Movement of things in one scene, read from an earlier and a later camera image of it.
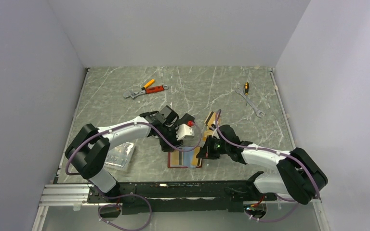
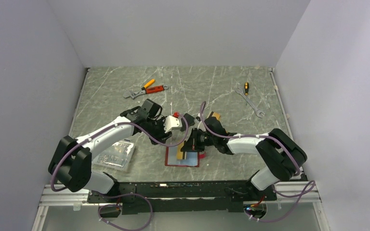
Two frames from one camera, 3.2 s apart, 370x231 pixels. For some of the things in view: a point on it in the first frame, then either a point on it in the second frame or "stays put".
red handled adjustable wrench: [150, 90] stays put
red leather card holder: [184, 159] stays put
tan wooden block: [194, 161] → [179, 154]
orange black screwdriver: [246, 88] stays put
